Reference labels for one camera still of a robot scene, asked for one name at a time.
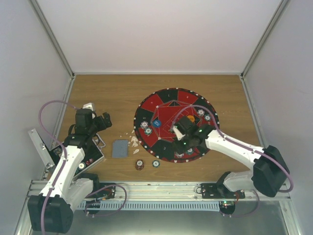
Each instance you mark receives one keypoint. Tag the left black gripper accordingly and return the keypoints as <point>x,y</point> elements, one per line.
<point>102,125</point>

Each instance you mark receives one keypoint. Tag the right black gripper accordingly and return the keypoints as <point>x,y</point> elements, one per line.
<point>180,149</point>

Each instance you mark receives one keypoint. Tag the teal chips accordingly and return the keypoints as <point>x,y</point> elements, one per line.
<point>148,131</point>
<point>190,152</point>
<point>207,117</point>

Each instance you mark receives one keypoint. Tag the blue small blind button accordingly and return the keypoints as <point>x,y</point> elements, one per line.
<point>156,123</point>

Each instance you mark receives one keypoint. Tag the teal blue chip stack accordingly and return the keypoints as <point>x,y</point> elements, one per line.
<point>156,163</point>

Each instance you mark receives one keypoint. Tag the red black chip stack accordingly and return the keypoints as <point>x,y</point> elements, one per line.
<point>139,165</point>

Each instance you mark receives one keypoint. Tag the orange big blind button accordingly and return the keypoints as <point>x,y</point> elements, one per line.
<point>192,118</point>

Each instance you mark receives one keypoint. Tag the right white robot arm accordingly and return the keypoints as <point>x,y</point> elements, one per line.
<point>267,168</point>

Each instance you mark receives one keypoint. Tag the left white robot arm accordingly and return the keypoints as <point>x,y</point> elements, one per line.
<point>53,208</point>

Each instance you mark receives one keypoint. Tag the white plastic wrap scraps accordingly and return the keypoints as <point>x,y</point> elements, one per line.
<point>132,141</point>

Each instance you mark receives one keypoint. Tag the round red black poker mat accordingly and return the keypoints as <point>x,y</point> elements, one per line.
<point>161,111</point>

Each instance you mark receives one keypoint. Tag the chip stack in case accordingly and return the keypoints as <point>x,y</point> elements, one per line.
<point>81,166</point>

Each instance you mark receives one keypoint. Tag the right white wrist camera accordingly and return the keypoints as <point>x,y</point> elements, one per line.
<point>178,133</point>

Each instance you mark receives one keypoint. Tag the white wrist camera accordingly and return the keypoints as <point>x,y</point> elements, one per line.
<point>178,133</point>
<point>89,106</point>

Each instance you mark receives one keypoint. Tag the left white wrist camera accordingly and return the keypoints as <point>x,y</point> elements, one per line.
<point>89,106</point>

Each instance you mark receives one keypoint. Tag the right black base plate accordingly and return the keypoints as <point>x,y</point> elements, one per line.
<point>213,191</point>

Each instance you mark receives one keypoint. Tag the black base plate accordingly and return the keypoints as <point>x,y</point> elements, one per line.
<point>213,191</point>
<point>107,192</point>

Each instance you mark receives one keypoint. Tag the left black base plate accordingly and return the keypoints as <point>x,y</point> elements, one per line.
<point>107,192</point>

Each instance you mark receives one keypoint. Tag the slotted grey cable duct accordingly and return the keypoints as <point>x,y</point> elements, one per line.
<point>155,206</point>

